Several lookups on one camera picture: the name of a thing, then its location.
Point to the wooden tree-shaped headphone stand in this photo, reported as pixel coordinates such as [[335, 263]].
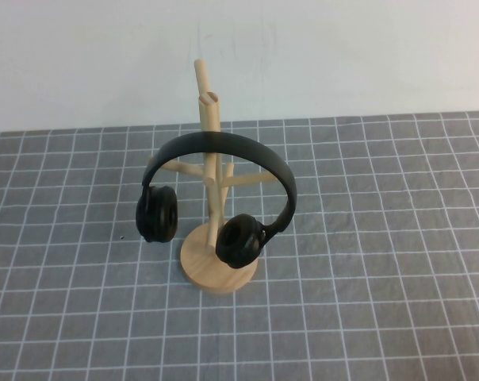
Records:
[[209, 274]]

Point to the grey checked tablecloth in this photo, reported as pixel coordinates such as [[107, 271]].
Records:
[[366, 246]]

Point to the black over-ear headphones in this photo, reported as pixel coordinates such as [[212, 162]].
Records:
[[223, 141]]

